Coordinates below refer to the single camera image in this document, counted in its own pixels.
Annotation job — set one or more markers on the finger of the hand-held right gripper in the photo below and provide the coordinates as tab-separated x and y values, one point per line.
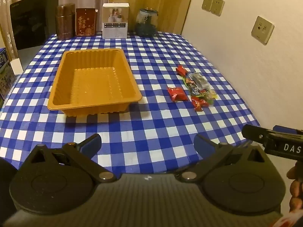
254	133
284	129

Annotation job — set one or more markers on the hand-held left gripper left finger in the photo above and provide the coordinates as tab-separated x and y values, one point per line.
91	142

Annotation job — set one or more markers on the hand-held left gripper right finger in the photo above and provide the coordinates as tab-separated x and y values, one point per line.
201	144

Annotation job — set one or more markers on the red snack packet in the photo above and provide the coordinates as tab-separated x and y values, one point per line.
198	104
178	94

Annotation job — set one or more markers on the green yellow candy packet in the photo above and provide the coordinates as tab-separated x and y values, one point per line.
208	101

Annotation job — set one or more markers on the clear cracker packet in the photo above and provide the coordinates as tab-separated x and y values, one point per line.
211	93

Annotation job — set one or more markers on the black green snack bar packet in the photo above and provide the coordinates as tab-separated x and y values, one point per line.
193	87

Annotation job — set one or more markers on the orange plastic tray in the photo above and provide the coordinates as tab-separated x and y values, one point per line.
94	82

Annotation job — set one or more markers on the grey clear snack packet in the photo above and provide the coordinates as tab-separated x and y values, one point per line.
200	80

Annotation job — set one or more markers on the small red candy packet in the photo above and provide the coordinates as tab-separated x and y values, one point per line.
181	71

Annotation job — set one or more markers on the person's right hand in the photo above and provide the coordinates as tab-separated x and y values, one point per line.
297	194

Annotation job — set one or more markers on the blue white checkered tablecloth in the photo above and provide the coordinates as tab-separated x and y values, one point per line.
153	123

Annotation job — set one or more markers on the red white fabric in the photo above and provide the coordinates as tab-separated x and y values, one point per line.
287	222

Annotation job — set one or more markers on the white chair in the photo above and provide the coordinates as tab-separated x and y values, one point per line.
16	66

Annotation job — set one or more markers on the blue printed carton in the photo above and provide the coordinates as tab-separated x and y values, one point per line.
6	75

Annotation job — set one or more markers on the red gold printed box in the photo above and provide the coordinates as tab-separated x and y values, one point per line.
85	22

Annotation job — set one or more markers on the white product box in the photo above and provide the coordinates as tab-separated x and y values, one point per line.
115	21

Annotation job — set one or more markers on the brown metal canister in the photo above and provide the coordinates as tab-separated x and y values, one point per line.
65	21

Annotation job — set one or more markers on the glass jar with dark contents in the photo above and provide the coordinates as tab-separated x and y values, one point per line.
146	23

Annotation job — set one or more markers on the black glossy appliance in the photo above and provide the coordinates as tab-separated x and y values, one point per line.
33	21

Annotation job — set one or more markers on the beige data wall plate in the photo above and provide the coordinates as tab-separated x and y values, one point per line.
262	30

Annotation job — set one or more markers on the beige wall socket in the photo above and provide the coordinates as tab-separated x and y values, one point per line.
207	3
217	6

